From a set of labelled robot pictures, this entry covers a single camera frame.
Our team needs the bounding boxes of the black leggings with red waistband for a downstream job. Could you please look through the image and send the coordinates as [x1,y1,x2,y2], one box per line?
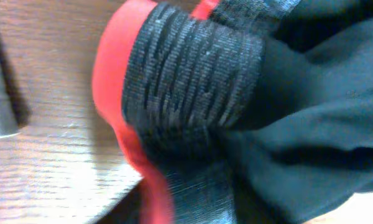
[93,1,373,223]

